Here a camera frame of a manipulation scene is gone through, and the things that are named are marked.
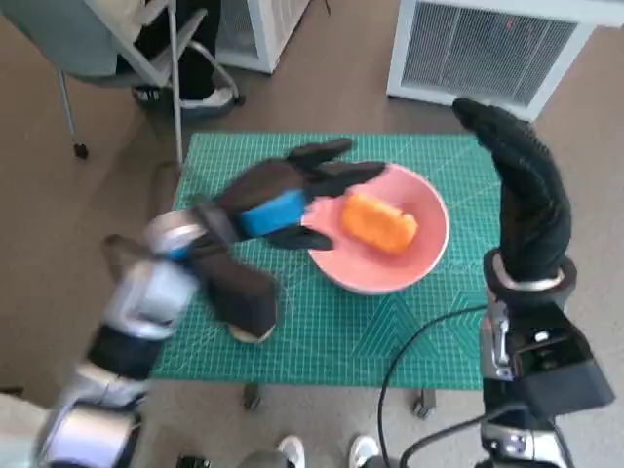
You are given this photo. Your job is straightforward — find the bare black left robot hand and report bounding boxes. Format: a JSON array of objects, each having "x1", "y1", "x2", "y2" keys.
[{"x1": 214, "y1": 138, "x2": 389, "y2": 251}]

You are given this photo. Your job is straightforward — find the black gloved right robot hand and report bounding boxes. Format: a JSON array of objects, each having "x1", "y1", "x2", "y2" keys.
[{"x1": 451, "y1": 97, "x2": 572, "y2": 283}]

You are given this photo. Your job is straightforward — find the long orange toy bread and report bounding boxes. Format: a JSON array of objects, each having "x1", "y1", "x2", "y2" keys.
[{"x1": 339, "y1": 192, "x2": 419, "y2": 255}]

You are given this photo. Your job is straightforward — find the pink bowl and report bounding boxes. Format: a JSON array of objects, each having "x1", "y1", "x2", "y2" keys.
[{"x1": 302, "y1": 163, "x2": 449, "y2": 296}]

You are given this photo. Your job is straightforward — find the round toy bread bun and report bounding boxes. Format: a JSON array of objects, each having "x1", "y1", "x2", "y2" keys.
[{"x1": 228, "y1": 324, "x2": 274, "y2": 345}]

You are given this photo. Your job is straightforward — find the green cutting mat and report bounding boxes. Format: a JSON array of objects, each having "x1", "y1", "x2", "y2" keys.
[{"x1": 149, "y1": 131, "x2": 503, "y2": 391}]

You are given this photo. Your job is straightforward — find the large white vented cabinet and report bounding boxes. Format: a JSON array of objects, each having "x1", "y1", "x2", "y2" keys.
[{"x1": 386, "y1": 0, "x2": 601, "y2": 121}]

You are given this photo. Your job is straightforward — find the small white vented cabinet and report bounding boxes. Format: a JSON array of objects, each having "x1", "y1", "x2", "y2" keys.
[{"x1": 214, "y1": 0, "x2": 313, "y2": 74}]

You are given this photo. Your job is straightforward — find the white shoe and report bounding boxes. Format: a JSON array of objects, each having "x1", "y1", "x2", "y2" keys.
[
  {"x1": 350, "y1": 434, "x2": 381, "y2": 468},
  {"x1": 277, "y1": 434, "x2": 307, "y2": 468}
]

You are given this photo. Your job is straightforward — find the grey office chair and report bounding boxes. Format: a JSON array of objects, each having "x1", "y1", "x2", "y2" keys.
[{"x1": 0, "y1": 0, "x2": 245, "y2": 160}]

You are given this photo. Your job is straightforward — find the small black device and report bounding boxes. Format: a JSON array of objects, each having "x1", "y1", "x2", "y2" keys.
[{"x1": 175, "y1": 453, "x2": 215, "y2": 468}]

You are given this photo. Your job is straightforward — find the white cloth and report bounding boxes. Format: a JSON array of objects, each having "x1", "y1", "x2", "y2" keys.
[{"x1": 0, "y1": 389, "x2": 55, "y2": 468}]

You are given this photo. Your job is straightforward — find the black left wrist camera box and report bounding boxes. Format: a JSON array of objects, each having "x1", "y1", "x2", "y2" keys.
[{"x1": 187, "y1": 241, "x2": 280, "y2": 340}]

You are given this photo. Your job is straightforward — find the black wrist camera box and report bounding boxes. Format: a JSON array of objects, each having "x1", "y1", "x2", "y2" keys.
[
  {"x1": 187, "y1": 241, "x2": 280, "y2": 340},
  {"x1": 506, "y1": 304, "x2": 615, "y2": 415}
]

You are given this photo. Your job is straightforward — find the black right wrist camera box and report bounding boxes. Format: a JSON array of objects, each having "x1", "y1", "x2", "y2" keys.
[{"x1": 506, "y1": 304, "x2": 615, "y2": 415}]

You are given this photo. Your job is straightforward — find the thin black looping cable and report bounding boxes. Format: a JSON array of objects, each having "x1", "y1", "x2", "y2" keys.
[{"x1": 377, "y1": 305, "x2": 488, "y2": 468}]

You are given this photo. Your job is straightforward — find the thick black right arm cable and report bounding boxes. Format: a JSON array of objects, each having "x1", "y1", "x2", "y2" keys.
[{"x1": 402, "y1": 407, "x2": 576, "y2": 468}]

